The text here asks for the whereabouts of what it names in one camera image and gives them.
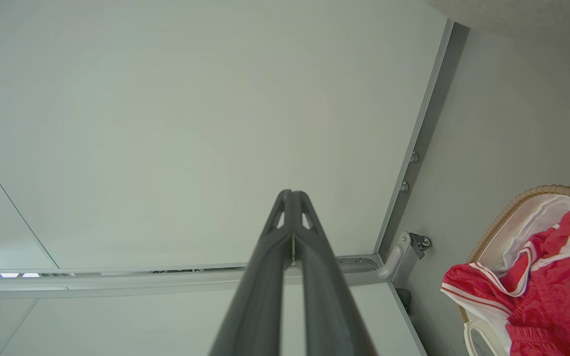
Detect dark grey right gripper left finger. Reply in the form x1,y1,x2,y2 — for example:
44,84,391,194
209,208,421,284
209,190,294,356

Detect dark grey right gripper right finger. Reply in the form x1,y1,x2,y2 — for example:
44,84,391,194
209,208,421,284
292,190,378,356

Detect beige fabric sofa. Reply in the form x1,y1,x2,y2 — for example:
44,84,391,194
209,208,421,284
427,0,570,38

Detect grey partition foot with caster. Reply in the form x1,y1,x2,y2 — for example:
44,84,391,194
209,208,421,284
377,231,432,283

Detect wicker laundry basket white liner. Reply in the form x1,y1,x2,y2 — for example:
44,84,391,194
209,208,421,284
458,185,570,356

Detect red shorts with white stripes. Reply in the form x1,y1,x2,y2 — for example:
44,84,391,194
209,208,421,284
441,242,570,356

